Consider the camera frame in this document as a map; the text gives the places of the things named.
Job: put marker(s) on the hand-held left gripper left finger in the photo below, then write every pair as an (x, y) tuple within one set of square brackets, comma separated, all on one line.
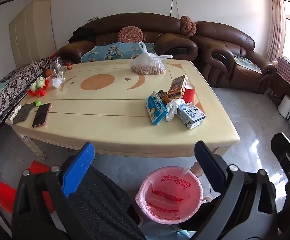
[(78, 170)]

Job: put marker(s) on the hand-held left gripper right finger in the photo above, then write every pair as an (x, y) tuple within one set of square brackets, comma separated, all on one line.
[(208, 166)]

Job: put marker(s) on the pink lined waste bin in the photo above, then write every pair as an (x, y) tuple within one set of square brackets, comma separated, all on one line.
[(170, 197)]

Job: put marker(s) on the white dark blue box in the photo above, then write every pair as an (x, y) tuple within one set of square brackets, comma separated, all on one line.
[(191, 116)]

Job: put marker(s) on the white tissue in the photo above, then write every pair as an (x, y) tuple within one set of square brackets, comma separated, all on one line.
[(172, 108)]

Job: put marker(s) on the red paper cup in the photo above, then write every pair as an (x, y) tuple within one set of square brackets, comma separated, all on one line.
[(189, 93)]

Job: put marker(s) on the blue white cartoon carton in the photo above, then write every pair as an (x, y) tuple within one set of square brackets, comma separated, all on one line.
[(156, 110)]

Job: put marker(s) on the black orange small box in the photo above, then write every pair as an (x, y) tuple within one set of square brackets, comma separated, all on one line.
[(163, 96)]

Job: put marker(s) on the brown yellow box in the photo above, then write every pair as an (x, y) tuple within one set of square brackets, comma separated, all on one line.
[(177, 86)]

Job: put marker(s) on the pink white shoe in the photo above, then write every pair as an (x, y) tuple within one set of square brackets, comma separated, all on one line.
[(207, 199)]

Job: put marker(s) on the person's left leg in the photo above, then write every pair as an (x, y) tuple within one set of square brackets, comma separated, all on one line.
[(105, 205)]

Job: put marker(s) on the person's leg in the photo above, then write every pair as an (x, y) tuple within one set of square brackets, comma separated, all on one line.
[(105, 205), (202, 215)]

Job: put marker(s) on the white round appliance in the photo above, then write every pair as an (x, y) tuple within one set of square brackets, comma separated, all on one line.
[(285, 106)]

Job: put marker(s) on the person's right leg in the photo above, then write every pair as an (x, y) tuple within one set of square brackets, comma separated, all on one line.
[(202, 215)]

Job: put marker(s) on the smartphone with pink case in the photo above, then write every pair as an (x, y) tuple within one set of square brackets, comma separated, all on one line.
[(41, 115)]

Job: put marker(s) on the red plastic stool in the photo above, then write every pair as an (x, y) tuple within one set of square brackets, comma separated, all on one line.
[(5, 195)]

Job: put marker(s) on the green bottle cap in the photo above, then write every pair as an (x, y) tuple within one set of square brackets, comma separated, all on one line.
[(37, 103)]

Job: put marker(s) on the dark cloth pouch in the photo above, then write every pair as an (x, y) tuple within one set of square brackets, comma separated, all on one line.
[(22, 113)]

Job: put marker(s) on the white comb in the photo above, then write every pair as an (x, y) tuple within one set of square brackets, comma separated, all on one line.
[(13, 114)]

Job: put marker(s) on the red plastic tray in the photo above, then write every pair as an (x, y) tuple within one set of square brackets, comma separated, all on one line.
[(41, 93)]

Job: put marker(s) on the white crumpled plastic wrap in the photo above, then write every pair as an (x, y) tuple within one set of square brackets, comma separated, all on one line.
[(57, 81)]

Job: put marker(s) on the pale blue lace seat cover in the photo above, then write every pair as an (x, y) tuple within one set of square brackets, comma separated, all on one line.
[(247, 63)]

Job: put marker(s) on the orange fruit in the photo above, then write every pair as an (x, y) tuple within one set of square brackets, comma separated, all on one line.
[(49, 72)]

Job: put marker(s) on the small red cup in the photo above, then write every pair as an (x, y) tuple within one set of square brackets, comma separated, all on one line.
[(68, 67)]

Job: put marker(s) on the glass jar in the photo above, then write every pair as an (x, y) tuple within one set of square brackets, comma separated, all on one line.
[(58, 66)]

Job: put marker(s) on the black white floral blanket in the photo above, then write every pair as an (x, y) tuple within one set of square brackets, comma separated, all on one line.
[(7, 90)]

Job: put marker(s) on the plastic bag of peanuts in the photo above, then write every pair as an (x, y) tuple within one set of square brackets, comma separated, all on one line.
[(148, 66)]

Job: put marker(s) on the brown leather armchair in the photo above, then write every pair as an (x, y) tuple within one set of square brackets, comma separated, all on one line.
[(237, 40)]

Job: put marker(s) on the blue floral seat cover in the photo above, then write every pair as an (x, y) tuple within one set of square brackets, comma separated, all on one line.
[(115, 51)]

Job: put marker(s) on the brown leather sofa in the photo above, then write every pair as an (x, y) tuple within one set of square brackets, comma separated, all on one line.
[(175, 43)]

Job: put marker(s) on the beige curtain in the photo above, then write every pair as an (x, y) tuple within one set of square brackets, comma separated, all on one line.
[(277, 22)]

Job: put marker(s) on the black clothing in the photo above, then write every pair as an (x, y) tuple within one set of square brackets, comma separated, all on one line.
[(82, 33)]

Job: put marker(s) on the large pink crochet round cushion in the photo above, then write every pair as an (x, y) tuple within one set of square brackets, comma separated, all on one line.
[(130, 34)]

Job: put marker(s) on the small white object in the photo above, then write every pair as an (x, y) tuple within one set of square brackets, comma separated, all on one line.
[(93, 19)]

